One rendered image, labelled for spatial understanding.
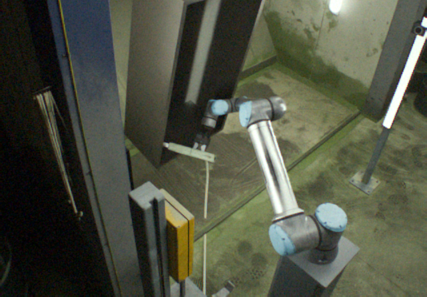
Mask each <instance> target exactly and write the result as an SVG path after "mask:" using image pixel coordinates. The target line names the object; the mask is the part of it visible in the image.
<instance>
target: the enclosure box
mask: <svg viewBox="0 0 427 297"><path fill-rule="evenodd" d="M264 1H265V0H133V4H132V16H131V31H130V43H129V59H128V73H127V87H126V102H125V130H124V134H125V136H126V137H127V138H128V139H129V140H130V141H131V142H132V144H133V145H134V146H135V147H136V148H137V149H138V150H139V151H140V152H141V153H142V154H143V156H144V157H145V158H146V159H147V160H148V161H149V162H151V164H152V165H153V167H154V168H155V169H158V168H160V167H162V166H164V164H166V163H167V162H169V161H171V160H173V159H175V158H176V157H178V156H180V155H181V153H179V152H175V151H171V150H168V147H164V146H163V143H164V142H165V143H169V142H172V143H177V144H178V145H182V146H185V147H190V148H192V146H193V141H194V140H195V138H196V135H197V132H198V131H199V130H201V129H203V127H201V119H203V117H204V113H205V110H206V107H207V103H208V101H209V100H224V99H232V98H234V94H235V92H236V88H237V86H238V81H239V78H240V75H241V74H242V70H243V68H244V64H245V62H246V57H247V55H248V51H249V48H250V45H251V42H252V39H253V36H254V32H255V30H256V26H257V23H258V19H259V17H260V13H261V11H262V7H263V5H264ZM227 116H228V113H227V114H223V115H218V118H217V121H216V126H215V128H213V129H212V131H211V132H210V134H209V137H212V136H214V135H215V134H216V133H217V132H219V131H221V130H223V129H224V125H225V122H226V119H227Z"/></svg>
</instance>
